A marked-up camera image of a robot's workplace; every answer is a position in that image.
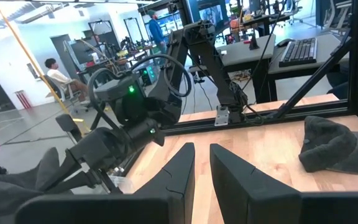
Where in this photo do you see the white office chair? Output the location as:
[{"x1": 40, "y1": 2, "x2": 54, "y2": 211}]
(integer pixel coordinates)
[{"x1": 44, "y1": 74, "x2": 90, "y2": 114}]

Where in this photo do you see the yellow cable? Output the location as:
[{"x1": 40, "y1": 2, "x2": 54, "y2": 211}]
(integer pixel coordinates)
[{"x1": 0, "y1": 0, "x2": 88, "y2": 127}]

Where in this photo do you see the black aluminium table frame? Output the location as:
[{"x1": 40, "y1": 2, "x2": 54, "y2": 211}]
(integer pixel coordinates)
[{"x1": 116, "y1": 0, "x2": 358, "y2": 175}]

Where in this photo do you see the black computer mouse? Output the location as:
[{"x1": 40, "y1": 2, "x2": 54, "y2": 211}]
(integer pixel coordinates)
[{"x1": 276, "y1": 37, "x2": 295, "y2": 48}]

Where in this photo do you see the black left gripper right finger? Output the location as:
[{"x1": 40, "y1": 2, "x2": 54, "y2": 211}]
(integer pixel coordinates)
[{"x1": 209, "y1": 143, "x2": 358, "y2": 224}]

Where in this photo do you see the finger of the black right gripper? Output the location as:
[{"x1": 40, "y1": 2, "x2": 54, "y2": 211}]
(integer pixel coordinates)
[
  {"x1": 43, "y1": 151, "x2": 83, "y2": 192},
  {"x1": 46, "y1": 172, "x2": 104, "y2": 195}
]

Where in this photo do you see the black keyboard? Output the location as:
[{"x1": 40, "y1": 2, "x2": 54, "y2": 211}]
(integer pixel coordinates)
[{"x1": 278, "y1": 37, "x2": 318, "y2": 68}]

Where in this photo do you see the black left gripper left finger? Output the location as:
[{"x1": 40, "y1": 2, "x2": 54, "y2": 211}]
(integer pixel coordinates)
[{"x1": 14, "y1": 142, "x2": 196, "y2": 224}]

